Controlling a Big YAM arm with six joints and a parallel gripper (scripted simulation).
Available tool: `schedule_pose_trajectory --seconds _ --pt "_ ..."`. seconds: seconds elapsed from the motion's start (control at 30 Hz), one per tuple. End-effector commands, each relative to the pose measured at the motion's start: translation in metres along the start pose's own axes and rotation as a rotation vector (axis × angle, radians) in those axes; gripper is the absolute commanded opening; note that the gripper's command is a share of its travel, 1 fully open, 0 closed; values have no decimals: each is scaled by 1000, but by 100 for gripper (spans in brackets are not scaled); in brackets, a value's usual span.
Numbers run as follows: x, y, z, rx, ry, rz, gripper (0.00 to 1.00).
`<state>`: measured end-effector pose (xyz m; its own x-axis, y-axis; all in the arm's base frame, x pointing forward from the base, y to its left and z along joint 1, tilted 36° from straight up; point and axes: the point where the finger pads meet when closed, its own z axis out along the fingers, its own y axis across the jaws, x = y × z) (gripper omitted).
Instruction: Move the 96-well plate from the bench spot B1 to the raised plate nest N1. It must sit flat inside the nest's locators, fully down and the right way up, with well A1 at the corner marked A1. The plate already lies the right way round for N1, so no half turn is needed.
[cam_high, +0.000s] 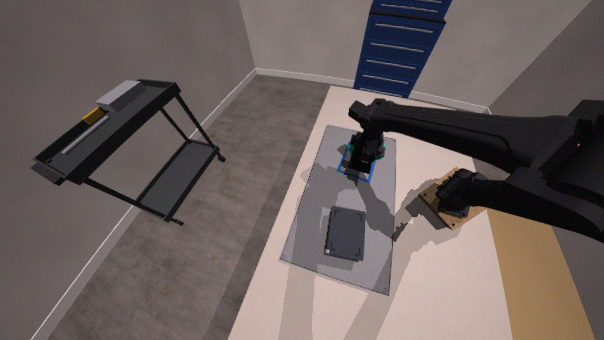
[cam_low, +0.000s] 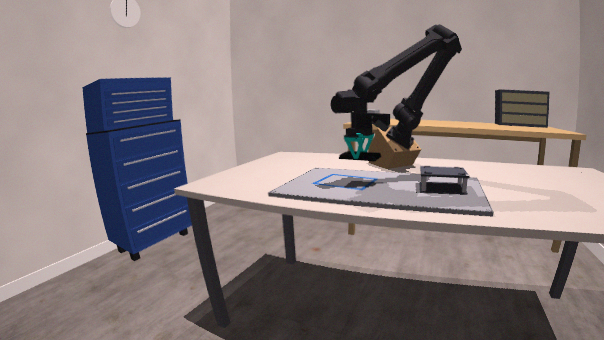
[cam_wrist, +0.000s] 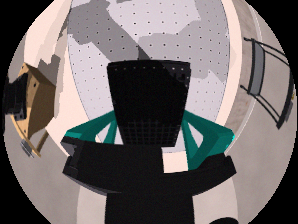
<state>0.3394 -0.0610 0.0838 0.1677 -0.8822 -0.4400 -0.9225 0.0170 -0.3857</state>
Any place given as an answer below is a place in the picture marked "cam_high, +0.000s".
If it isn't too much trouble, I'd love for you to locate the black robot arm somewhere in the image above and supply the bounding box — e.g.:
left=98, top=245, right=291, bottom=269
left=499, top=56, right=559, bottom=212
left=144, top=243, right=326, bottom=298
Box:
left=348, top=98, right=604, bottom=243

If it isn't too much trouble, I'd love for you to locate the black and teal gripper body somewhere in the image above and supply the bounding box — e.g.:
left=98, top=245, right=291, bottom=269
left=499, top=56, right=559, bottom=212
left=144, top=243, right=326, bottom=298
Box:
left=350, top=131, right=385, bottom=158

